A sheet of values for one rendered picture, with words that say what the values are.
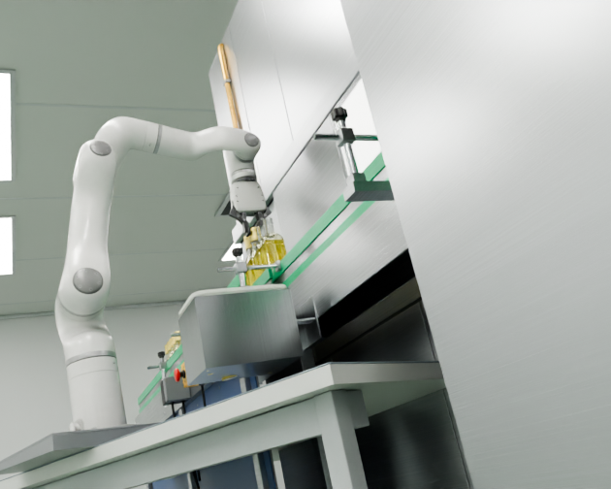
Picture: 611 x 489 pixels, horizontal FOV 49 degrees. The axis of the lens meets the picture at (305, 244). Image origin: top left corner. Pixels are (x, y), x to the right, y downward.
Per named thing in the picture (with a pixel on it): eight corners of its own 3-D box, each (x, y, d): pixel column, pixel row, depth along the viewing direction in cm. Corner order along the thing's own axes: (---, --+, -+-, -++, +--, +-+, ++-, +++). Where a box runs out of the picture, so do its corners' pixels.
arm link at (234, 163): (260, 167, 207) (250, 180, 215) (253, 130, 211) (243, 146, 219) (235, 166, 203) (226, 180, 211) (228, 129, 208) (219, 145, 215)
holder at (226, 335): (326, 352, 148) (311, 286, 153) (206, 368, 137) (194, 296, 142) (298, 370, 162) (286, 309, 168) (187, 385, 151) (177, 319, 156)
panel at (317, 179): (464, 142, 134) (420, 5, 145) (452, 142, 133) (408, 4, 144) (301, 290, 210) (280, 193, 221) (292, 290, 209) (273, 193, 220)
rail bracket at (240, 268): (286, 289, 171) (277, 244, 176) (223, 294, 164) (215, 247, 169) (282, 293, 174) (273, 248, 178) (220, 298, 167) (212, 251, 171)
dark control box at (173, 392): (191, 399, 220) (187, 374, 223) (167, 403, 217) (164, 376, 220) (185, 404, 227) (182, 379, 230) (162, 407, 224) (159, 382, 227)
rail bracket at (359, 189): (430, 217, 113) (397, 105, 121) (341, 221, 106) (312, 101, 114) (415, 229, 117) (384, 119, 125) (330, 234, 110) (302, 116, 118)
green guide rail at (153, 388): (250, 297, 172) (244, 268, 174) (246, 298, 171) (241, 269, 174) (141, 414, 320) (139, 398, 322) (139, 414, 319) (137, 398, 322)
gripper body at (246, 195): (255, 186, 214) (262, 217, 210) (225, 186, 210) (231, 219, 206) (263, 175, 207) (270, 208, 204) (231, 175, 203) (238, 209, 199)
